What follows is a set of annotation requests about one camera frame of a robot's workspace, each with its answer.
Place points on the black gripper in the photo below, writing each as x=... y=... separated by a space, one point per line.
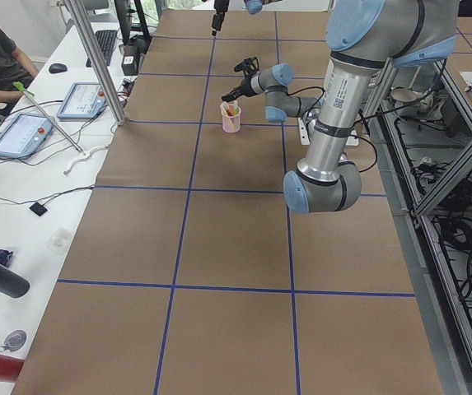
x=245 y=86
x=219 y=8

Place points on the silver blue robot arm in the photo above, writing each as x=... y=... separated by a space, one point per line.
x=362 y=36
x=252 y=6

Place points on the pink mesh pen holder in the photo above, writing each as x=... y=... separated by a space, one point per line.
x=237 y=119

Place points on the black brown box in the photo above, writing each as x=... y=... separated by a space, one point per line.
x=130 y=60

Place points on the black keyboard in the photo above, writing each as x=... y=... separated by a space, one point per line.
x=106 y=40

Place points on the far blue teach pendant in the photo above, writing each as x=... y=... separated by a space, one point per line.
x=83 y=101

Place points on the blue teach pendant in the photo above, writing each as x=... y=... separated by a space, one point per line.
x=83 y=101
x=24 y=135

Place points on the black computer mouse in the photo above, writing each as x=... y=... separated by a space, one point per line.
x=56 y=68

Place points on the long reach grabber tool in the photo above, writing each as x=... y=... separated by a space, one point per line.
x=82 y=154

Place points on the near blue teach pendant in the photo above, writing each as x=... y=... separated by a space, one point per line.
x=24 y=135

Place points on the small black square device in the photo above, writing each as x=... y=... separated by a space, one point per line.
x=38 y=208

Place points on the clear plastic bag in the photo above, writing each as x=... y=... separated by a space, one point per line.
x=60 y=241

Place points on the round grey tag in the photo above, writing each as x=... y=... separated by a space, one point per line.
x=14 y=341

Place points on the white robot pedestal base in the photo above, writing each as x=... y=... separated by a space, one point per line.
x=308 y=125

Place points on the aluminium frame post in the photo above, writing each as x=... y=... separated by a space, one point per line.
x=98 y=63

